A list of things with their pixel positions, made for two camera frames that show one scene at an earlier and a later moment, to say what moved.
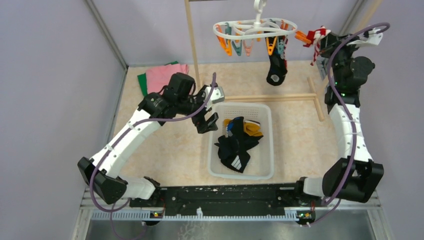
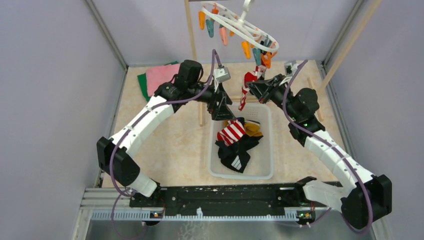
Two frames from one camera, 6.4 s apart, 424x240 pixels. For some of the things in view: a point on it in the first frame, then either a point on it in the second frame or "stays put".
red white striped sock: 314,36 -> 253,76
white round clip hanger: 246,28 -> 254,40
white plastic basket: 259,165 stays put
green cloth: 142,79 stays put
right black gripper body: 327,51 -> 276,85
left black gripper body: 199,120 -> 212,107
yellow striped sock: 252,128 stays put
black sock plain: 251,141 stays put
